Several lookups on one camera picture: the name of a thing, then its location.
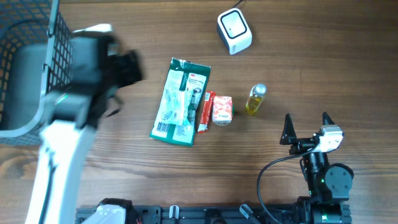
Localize red snack stick packet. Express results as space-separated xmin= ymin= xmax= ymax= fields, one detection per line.
xmin=198 ymin=91 xmax=216 ymax=134

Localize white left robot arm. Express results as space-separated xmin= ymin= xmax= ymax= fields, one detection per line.
xmin=25 ymin=32 xmax=143 ymax=223

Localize yellow oil bottle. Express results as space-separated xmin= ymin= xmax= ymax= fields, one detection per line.
xmin=245 ymin=83 xmax=267 ymax=115

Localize grey plastic mesh basket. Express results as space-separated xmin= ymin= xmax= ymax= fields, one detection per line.
xmin=1 ymin=0 xmax=74 ymax=146

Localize white barcode scanner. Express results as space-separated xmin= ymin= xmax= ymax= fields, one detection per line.
xmin=217 ymin=7 xmax=252 ymax=55

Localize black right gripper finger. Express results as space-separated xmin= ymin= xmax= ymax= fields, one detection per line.
xmin=322 ymin=112 xmax=335 ymax=125
xmin=279 ymin=113 xmax=297 ymax=145

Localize green glove package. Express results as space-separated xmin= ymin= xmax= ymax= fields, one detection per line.
xmin=150 ymin=58 xmax=211 ymax=146

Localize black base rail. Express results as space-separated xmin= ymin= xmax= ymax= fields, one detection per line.
xmin=75 ymin=204 xmax=352 ymax=224

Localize red tissue pack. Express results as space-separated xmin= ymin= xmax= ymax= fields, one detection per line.
xmin=212 ymin=95 xmax=233 ymax=126

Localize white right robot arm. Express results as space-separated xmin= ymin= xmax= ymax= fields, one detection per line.
xmin=280 ymin=112 xmax=354 ymax=224

